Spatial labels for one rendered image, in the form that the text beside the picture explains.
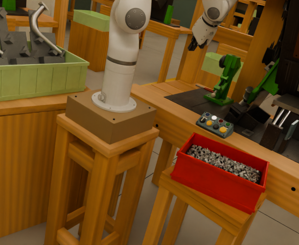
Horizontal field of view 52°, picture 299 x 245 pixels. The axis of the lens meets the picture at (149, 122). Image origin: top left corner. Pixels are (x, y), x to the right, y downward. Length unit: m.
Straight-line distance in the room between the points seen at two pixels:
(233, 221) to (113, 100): 0.63
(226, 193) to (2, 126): 1.01
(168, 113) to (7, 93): 0.75
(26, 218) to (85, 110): 0.92
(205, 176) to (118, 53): 0.55
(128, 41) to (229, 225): 0.75
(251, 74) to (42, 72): 1.16
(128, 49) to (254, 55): 0.93
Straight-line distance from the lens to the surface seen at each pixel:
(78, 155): 1.32
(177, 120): 1.44
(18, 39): 1.82
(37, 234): 1.97
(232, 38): 2.04
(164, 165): 2.36
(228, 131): 1.37
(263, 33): 1.88
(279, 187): 1.33
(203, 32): 1.33
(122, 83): 1.20
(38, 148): 1.67
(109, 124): 1.14
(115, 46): 1.18
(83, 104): 1.23
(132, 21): 1.09
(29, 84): 1.59
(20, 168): 1.70
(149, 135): 1.31
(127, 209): 1.56
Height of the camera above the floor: 1.43
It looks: 24 degrees down
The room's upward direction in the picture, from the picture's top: 14 degrees clockwise
